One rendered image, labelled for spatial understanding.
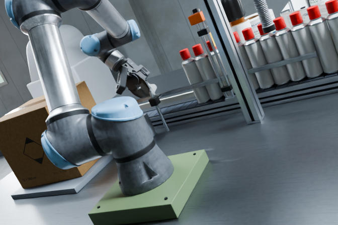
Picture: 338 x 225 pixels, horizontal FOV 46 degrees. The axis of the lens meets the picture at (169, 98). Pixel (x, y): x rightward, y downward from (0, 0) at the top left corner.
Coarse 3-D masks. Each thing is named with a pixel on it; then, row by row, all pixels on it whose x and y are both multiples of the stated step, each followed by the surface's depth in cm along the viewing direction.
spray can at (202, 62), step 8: (192, 48) 138; (200, 48) 137; (200, 56) 137; (200, 64) 137; (208, 64) 137; (200, 72) 139; (208, 72) 138; (208, 88) 140; (216, 88) 139; (216, 96) 140
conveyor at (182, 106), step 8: (336, 72) 117; (304, 80) 122; (312, 80) 120; (272, 88) 128; (176, 104) 157; (184, 104) 152; (192, 104) 148; (200, 104) 144; (144, 112) 165; (152, 112) 160; (168, 112) 151
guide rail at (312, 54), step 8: (296, 56) 120; (304, 56) 118; (312, 56) 117; (272, 64) 124; (280, 64) 122; (248, 72) 128; (208, 80) 137; (216, 80) 135; (224, 80) 134; (176, 88) 146; (184, 88) 143; (192, 88) 141
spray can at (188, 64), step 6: (186, 48) 141; (180, 54) 140; (186, 54) 139; (186, 60) 140; (192, 60) 139; (186, 66) 140; (192, 66) 140; (186, 72) 141; (192, 72) 140; (198, 72) 141; (192, 78) 141; (198, 78) 141; (198, 90) 142; (204, 90) 142; (198, 96) 143; (204, 96) 142; (198, 102) 145; (204, 102) 143
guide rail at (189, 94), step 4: (188, 92) 152; (192, 92) 151; (172, 96) 157; (176, 96) 155; (180, 96) 154; (184, 96) 153; (188, 96) 152; (192, 96) 152; (160, 100) 159; (164, 100) 158; (168, 100) 158; (172, 100) 157; (176, 100) 156; (140, 104) 166; (144, 104) 164; (148, 104) 163; (160, 104) 160; (140, 108) 166; (144, 108) 165
